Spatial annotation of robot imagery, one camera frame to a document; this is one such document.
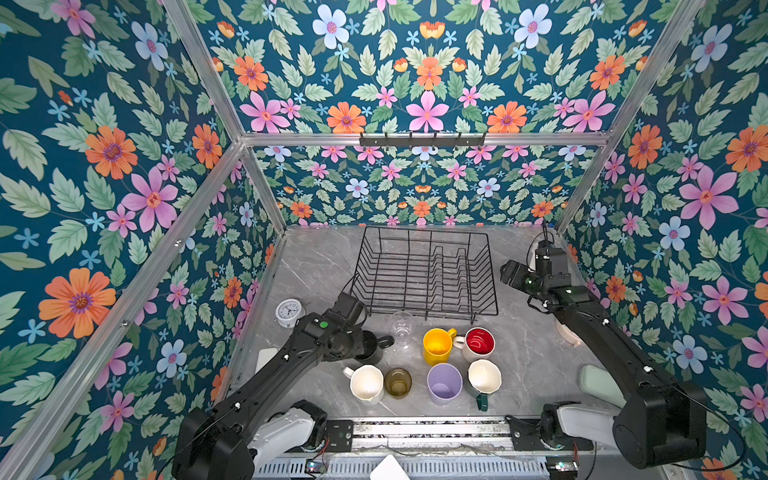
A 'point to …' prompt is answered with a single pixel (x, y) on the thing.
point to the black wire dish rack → (429, 273)
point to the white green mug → (483, 377)
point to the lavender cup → (444, 383)
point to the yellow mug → (437, 345)
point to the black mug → (372, 345)
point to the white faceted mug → (367, 383)
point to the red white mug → (477, 342)
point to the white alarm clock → (288, 311)
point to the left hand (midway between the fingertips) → (362, 343)
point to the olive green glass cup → (398, 382)
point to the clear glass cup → (402, 325)
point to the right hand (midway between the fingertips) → (514, 269)
